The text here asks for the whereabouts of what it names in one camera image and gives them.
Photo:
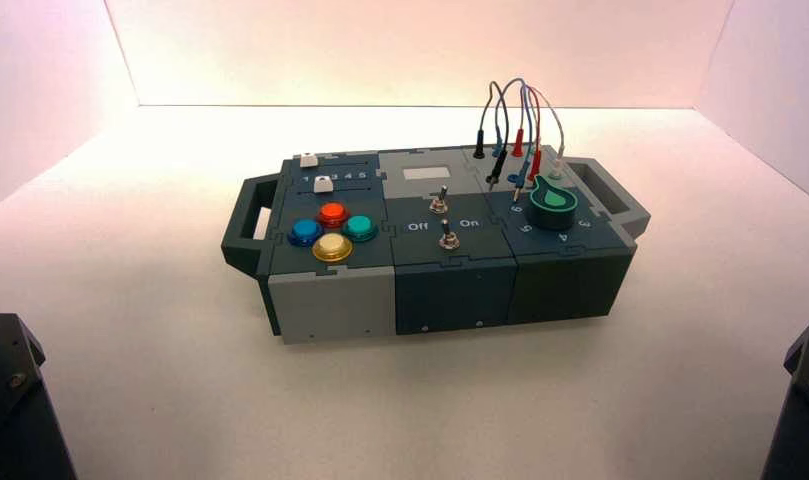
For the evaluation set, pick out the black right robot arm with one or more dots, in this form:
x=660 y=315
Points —
x=801 y=411

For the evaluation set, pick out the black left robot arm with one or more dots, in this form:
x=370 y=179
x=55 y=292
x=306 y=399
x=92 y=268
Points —
x=13 y=404

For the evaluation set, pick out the teal round push button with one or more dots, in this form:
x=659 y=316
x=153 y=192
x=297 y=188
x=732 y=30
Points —
x=359 y=227

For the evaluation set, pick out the white display window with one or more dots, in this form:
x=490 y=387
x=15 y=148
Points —
x=426 y=173

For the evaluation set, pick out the yellow round push button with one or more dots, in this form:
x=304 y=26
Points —
x=332 y=248

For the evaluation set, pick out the red round push button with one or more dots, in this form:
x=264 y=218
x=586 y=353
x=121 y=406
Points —
x=332 y=213

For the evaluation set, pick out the grey and teal control box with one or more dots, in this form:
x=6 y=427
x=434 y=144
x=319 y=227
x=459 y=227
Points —
x=331 y=301

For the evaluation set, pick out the white slider knob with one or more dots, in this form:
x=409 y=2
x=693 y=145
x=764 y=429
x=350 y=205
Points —
x=323 y=184
x=308 y=160

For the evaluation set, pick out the blue round push button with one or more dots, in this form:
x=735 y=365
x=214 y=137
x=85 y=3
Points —
x=304 y=231

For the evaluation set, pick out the green rotary dial knob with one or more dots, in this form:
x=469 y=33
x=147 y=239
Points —
x=552 y=206

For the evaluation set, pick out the metal toggle switch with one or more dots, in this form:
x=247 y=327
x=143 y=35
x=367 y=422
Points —
x=438 y=201
x=448 y=235

